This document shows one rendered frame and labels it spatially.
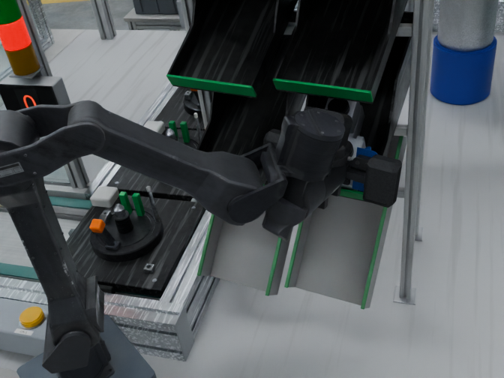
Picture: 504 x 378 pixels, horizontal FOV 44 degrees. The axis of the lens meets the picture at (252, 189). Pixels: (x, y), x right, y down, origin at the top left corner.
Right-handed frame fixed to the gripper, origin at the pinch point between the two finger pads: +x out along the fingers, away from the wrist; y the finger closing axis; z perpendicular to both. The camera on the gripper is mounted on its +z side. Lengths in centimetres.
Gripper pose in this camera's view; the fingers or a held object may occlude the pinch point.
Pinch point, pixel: (343, 154)
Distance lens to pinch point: 85.7
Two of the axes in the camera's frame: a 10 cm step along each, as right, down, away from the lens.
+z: 0.4, -8.9, -4.6
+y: -8.6, -2.6, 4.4
